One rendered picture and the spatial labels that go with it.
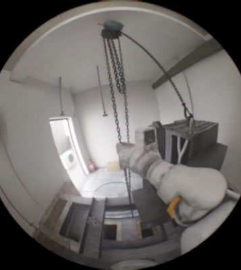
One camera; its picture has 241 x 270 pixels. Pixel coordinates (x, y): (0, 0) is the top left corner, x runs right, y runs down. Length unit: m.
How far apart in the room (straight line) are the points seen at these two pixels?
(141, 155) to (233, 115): 1.43
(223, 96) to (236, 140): 0.61
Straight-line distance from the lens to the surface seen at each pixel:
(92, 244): 1.15
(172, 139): 0.48
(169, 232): 1.10
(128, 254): 1.07
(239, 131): 1.49
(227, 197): 0.16
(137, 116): 2.66
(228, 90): 1.51
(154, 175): 0.16
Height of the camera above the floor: 1.72
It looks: 13 degrees down
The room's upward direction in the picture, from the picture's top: 10 degrees counter-clockwise
